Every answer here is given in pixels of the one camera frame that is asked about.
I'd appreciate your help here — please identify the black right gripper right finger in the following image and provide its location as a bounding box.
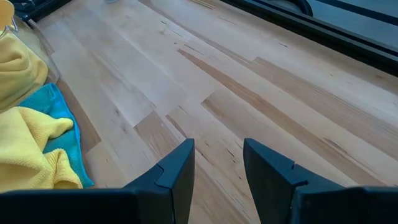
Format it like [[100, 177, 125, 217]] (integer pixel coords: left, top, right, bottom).
[[243, 138, 364, 224]]

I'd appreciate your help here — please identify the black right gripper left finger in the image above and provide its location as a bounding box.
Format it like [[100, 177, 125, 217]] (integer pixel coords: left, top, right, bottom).
[[123, 138, 196, 224]]

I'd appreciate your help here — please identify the black vacuum hose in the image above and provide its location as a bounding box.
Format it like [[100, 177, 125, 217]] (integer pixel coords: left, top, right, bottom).
[[289, 0, 315, 17]]

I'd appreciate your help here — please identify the clear plastic bin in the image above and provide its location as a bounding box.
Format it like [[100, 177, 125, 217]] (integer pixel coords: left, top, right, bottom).
[[0, 17, 62, 85]]

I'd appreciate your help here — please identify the blue microfiber towel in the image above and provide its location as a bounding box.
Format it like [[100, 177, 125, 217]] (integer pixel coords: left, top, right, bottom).
[[19, 82, 95, 189]]

